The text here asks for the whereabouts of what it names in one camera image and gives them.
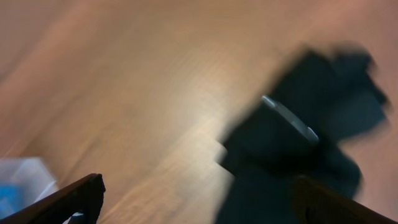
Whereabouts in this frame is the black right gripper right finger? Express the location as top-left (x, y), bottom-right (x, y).
top-left (292, 176), bottom-right (397, 224)

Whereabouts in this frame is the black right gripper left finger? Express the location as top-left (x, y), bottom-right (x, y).
top-left (1, 174), bottom-right (106, 224)

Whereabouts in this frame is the black garment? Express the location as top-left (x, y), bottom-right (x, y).
top-left (215, 50), bottom-right (388, 223)

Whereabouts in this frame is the clear plastic storage bin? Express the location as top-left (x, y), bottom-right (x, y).
top-left (1, 157), bottom-right (58, 212)

